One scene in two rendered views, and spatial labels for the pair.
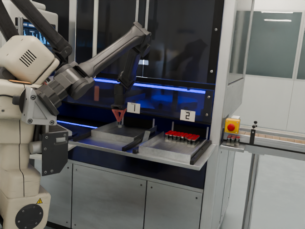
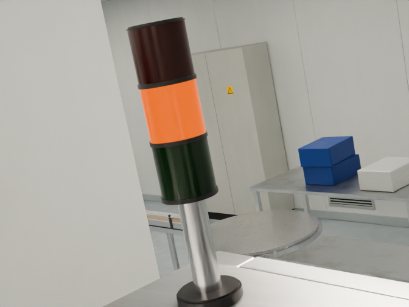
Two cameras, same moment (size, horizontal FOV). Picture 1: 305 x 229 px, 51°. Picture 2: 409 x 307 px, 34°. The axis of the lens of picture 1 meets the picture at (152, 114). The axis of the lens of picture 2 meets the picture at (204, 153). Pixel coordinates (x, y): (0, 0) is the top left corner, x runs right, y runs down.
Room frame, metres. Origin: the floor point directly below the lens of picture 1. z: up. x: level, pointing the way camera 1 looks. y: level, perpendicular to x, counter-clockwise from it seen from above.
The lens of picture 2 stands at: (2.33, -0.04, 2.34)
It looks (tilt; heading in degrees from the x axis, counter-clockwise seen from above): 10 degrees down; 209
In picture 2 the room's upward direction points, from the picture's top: 11 degrees counter-clockwise
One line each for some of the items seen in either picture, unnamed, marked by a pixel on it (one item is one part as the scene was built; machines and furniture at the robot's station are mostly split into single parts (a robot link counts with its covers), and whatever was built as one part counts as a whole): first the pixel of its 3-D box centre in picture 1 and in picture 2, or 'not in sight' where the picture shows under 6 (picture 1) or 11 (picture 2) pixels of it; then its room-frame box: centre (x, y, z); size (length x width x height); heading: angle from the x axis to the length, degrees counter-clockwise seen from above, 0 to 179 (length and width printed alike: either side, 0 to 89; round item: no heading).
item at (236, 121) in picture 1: (232, 125); not in sight; (1.71, -0.44, 0.99); 0.08 x 0.07 x 0.07; 159
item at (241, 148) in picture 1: (233, 146); not in sight; (1.75, -0.47, 0.87); 0.14 x 0.13 x 0.02; 159
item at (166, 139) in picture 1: (180, 139); not in sight; (1.67, -0.16, 0.90); 0.18 x 0.02 x 0.05; 68
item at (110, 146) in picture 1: (147, 142); not in sight; (1.69, 0.02, 0.87); 0.70 x 0.48 x 0.02; 69
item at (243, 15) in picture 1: (241, 35); not in sight; (2.17, -0.55, 1.50); 0.85 x 0.01 x 0.59; 159
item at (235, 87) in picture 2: not in sight; (232, 136); (-4.80, -3.50, 1.02); 1.20 x 0.43 x 2.05; 69
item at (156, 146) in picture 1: (174, 145); not in sight; (1.59, -0.13, 0.90); 0.34 x 0.26 x 0.04; 158
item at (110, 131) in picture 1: (125, 130); not in sight; (1.81, 0.15, 0.90); 0.34 x 0.26 x 0.04; 159
